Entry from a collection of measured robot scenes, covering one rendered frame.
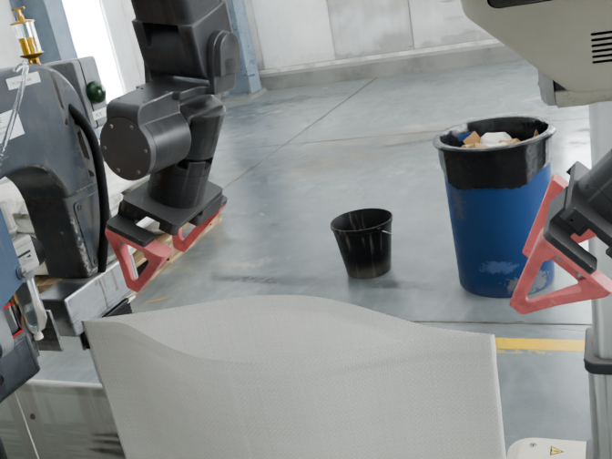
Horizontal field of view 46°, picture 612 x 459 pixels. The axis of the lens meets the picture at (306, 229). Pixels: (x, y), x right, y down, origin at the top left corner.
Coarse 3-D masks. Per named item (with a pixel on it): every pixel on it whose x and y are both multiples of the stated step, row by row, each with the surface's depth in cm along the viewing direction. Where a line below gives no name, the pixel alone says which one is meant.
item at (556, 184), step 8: (560, 176) 65; (552, 184) 64; (560, 184) 64; (552, 192) 64; (544, 200) 65; (544, 208) 65; (536, 216) 66; (544, 216) 65; (536, 224) 66; (544, 224) 66; (536, 232) 66; (592, 232) 64; (528, 240) 67; (576, 240) 65; (584, 240) 65; (528, 248) 67; (528, 256) 67
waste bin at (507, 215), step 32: (448, 128) 304; (480, 128) 309; (512, 128) 305; (544, 128) 288; (448, 160) 281; (480, 160) 270; (512, 160) 268; (544, 160) 273; (448, 192) 293; (480, 192) 276; (512, 192) 273; (544, 192) 280; (480, 224) 282; (512, 224) 278; (480, 256) 289; (512, 256) 284; (480, 288) 296; (512, 288) 289; (544, 288) 293
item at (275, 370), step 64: (128, 320) 84; (192, 320) 83; (256, 320) 83; (320, 320) 80; (384, 320) 72; (128, 384) 85; (192, 384) 73; (256, 384) 69; (320, 384) 68; (384, 384) 68; (448, 384) 67; (128, 448) 90; (192, 448) 79; (256, 448) 72; (320, 448) 70; (384, 448) 70; (448, 448) 70
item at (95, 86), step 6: (90, 84) 92; (96, 84) 92; (102, 84) 93; (90, 90) 92; (96, 90) 92; (102, 90) 92; (90, 96) 92; (96, 96) 92; (102, 96) 92; (96, 102) 93
